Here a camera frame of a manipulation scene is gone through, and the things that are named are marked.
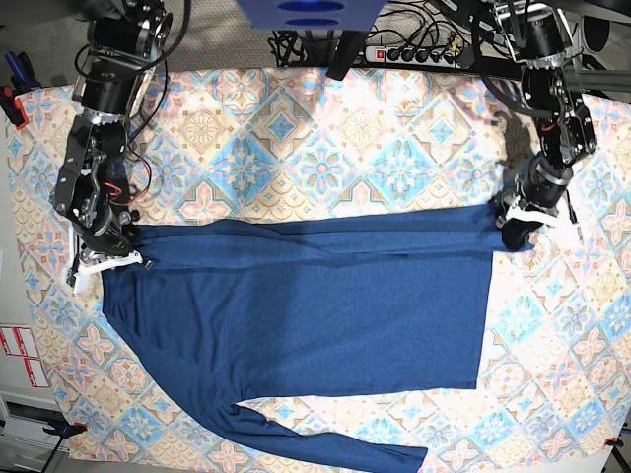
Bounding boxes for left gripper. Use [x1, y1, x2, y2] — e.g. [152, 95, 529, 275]
[496, 156, 572, 251]

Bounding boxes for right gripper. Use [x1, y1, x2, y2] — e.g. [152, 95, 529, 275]
[68, 216, 148, 276]

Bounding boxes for blue long-sleeve T-shirt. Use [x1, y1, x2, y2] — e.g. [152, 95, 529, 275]
[103, 204, 504, 472]

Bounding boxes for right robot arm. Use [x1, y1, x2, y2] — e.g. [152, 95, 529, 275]
[50, 1, 173, 291]

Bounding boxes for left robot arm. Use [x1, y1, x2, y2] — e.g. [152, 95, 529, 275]
[471, 1, 597, 251]

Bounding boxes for red-white labels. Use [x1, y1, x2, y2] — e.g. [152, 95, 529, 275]
[1, 325, 50, 388]

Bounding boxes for patterned tile tablecloth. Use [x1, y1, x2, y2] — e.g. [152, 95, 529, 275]
[1, 69, 630, 472]

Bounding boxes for red-black clamp top left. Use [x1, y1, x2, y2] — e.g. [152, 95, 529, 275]
[1, 86, 28, 129]

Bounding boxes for blue clamp top left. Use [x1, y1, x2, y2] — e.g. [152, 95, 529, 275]
[5, 51, 42, 94]

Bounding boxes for black clamp bottom left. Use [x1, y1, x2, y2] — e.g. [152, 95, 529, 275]
[42, 420, 87, 439]

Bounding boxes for black clamp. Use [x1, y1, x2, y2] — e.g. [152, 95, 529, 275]
[42, 420, 87, 439]
[604, 438, 624, 447]

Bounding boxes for white power strip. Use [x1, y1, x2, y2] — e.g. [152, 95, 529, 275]
[364, 46, 461, 69]

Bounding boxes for black clamp bottom right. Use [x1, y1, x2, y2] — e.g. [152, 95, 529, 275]
[604, 438, 624, 447]

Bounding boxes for blue box overhead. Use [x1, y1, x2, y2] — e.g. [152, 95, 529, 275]
[237, 0, 386, 31]

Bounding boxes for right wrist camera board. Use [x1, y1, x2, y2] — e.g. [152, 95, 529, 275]
[61, 265, 91, 295]

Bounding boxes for black strap on table edge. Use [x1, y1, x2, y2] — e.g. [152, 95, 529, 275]
[325, 29, 365, 82]

